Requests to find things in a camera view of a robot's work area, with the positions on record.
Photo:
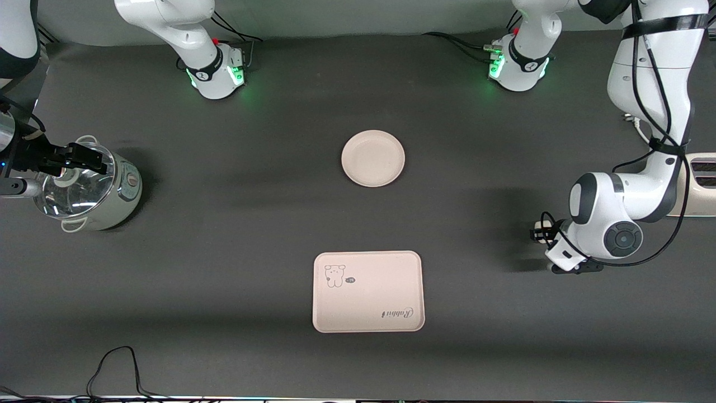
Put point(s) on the glass pot lid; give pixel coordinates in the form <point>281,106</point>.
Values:
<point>72,196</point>

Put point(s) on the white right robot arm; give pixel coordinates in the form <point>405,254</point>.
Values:
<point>208,73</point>

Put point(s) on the pale green electric pot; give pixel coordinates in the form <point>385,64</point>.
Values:
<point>124,193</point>

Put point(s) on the grey aluminium frame rail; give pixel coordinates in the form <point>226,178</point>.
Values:
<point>47,36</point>

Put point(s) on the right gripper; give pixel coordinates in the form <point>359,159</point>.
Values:
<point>34,157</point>

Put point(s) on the dark grey table cloth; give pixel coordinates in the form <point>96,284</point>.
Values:
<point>224,280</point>

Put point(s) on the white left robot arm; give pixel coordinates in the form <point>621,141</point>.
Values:
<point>643,73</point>

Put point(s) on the round cream plate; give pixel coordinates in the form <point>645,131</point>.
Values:
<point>373,158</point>

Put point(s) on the cream rectangular rabbit tray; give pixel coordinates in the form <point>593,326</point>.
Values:
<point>369,299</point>

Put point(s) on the cream toaster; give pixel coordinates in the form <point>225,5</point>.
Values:
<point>699,190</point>

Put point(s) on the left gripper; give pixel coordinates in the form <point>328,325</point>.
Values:
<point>551,235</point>

